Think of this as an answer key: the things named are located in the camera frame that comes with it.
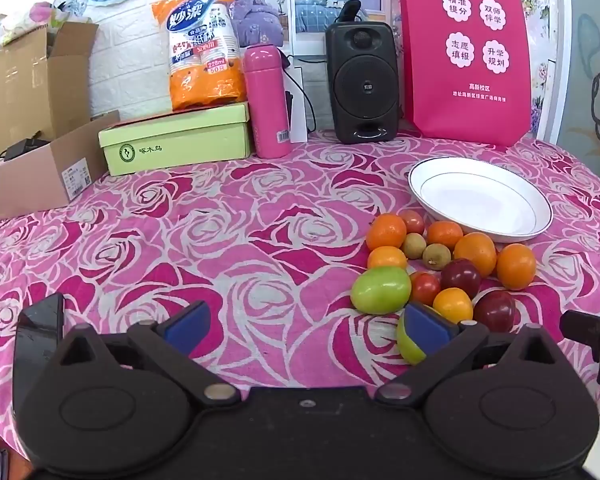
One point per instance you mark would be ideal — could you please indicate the pink tote bag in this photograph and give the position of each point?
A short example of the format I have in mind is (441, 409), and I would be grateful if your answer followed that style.
(460, 110)

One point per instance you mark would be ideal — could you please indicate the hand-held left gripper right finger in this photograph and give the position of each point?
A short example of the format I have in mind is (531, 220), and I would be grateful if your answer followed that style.
(427, 329)

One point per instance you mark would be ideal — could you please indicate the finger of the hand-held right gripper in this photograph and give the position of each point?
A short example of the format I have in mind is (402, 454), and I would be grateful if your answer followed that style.
(580, 325)

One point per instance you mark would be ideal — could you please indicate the purple bedding poster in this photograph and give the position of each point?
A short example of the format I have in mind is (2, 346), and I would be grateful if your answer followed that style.
(257, 20)

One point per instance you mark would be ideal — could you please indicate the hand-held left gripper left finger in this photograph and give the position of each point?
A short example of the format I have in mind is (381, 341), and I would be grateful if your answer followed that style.
(187, 322)

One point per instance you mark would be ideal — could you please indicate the black smartphone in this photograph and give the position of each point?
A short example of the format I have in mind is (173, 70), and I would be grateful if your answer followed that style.
(37, 345)

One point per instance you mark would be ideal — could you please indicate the yellow-green kiwi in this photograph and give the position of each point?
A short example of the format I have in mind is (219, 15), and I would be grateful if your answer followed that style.
(414, 246)
(436, 257)

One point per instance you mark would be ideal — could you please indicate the black power adapter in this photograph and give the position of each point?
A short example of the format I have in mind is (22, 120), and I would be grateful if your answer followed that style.
(22, 149)

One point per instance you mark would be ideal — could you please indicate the deep orange tangerine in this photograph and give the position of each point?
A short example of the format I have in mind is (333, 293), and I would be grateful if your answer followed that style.
(444, 235)
(386, 231)

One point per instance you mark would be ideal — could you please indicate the pink rose printed tablecloth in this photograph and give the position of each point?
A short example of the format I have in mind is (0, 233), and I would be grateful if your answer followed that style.
(205, 240)

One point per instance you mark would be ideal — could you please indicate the white carton box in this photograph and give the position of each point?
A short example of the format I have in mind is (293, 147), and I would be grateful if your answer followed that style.
(300, 127)

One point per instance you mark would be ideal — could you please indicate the floral printed bag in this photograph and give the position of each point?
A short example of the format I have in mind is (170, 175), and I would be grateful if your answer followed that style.
(10, 25)

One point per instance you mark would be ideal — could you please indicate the black speaker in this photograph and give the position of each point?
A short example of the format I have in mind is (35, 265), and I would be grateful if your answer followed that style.
(362, 85)

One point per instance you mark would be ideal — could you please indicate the green shoe box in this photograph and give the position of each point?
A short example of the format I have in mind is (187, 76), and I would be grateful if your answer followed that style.
(180, 150)

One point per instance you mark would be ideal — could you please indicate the open cardboard box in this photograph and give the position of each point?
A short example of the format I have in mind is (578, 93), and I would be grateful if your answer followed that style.
(30, 85)

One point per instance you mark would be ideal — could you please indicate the pink thermos bottle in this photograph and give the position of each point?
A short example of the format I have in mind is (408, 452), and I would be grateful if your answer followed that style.
(267, 105)

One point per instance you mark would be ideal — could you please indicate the orange paper cup pack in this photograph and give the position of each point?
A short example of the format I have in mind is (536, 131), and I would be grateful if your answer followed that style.
(205, 60)

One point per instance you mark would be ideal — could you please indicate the green apple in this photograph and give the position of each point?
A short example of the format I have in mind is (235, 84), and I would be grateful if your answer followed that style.
(407, 345)
(380, 291)

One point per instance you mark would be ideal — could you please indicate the small yellow orange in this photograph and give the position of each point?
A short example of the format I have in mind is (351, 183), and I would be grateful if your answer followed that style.
(386, 258)
(452, 305)

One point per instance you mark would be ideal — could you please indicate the white plate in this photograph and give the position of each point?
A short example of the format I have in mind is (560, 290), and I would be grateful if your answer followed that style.
(480, 200)

